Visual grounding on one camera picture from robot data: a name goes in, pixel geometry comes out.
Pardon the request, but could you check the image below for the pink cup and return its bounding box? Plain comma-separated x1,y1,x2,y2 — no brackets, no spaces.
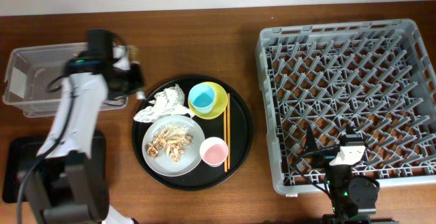
200,137,225,167

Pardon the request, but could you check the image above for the right wooden chopstick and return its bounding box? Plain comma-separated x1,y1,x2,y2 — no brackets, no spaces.
226,93,231,171

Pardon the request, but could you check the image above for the black round tray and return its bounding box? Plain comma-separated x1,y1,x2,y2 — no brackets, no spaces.
131,75,253,191

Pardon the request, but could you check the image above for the left wooden chopstick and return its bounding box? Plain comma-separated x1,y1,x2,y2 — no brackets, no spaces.
223,109,228,173

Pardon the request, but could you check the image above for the food scraps pile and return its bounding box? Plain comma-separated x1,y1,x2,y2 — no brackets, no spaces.
145,123,193,163

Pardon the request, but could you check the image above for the black rectangular tray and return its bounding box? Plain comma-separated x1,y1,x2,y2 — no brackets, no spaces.
2,131,106,204

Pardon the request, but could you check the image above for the blue cup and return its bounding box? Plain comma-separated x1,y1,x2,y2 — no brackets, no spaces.
188,83,215,114

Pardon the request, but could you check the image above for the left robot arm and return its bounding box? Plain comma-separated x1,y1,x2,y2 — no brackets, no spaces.
16,43,144,223

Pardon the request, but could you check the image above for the brown snack wrapper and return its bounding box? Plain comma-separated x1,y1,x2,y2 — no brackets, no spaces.
127,45,146,101

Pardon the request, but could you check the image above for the wooden chopstick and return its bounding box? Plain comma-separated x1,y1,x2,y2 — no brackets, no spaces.
226,93,231,171
223,109,228,173

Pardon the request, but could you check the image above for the grey dishwasher rack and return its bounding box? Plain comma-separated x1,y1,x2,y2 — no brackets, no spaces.
255,19,435,197

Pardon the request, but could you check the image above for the yellow bowl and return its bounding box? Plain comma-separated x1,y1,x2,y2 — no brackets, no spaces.
188,82,228,120

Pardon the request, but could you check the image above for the white napkin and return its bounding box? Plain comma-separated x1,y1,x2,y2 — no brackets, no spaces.
134,84,195,123

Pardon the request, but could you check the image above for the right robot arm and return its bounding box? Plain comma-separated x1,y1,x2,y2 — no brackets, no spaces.
300,125,380,224

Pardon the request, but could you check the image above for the clear plastic bin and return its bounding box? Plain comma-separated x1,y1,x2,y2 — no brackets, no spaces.
3,42,131,118

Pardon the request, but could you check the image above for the grey plate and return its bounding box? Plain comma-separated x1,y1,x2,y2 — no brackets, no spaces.
142,115,205,177

